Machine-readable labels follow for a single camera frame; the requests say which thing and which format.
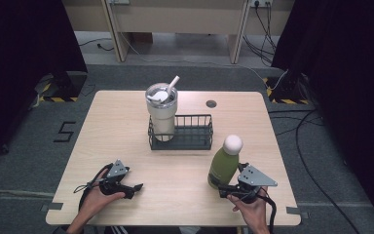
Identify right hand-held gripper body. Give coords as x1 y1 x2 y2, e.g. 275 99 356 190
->
236 164 279 205

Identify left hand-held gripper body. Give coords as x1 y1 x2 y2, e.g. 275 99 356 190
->
98 158 135 199

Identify green bottle with white cap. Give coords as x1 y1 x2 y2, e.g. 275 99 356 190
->
206 134 244 190

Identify black wire basket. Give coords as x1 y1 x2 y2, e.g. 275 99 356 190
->
147 113 215 152

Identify white tumbler with straw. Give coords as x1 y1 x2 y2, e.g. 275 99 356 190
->
144 75 181 143

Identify person's right hand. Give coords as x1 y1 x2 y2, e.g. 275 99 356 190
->
226 186 270 232

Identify person's left hand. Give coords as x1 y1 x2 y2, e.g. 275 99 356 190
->
78 169 127 226

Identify person's dark striped pants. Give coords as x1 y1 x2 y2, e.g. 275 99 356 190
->
53 224 254 234

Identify grey tape strip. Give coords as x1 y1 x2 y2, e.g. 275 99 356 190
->
41 202 64 213
286 206 310 219

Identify black stand base striped tape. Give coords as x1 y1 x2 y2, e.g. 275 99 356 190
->
262 71 310 105
34 71 89 103

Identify black curtain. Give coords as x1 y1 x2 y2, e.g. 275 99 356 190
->
271 0 374 234
0 0 89 168

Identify beige wooden desk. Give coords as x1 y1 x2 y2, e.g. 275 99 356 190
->
61 0 296 65

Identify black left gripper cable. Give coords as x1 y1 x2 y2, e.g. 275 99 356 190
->
73 163 115 213

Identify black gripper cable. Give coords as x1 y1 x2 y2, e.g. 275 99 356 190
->
258 194 278 234
73 163 115 213

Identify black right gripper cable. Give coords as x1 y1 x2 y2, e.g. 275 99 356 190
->
258 194 278 234

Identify long black floor cables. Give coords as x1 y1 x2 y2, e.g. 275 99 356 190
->
267 108 362 234

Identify short black floor cable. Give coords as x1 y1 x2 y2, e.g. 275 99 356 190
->
78 37 115 53

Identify bundle of black wall cables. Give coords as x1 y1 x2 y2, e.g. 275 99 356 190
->
243 0 279 67

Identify white wall socket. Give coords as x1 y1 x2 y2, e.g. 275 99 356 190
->
250 0 275 9

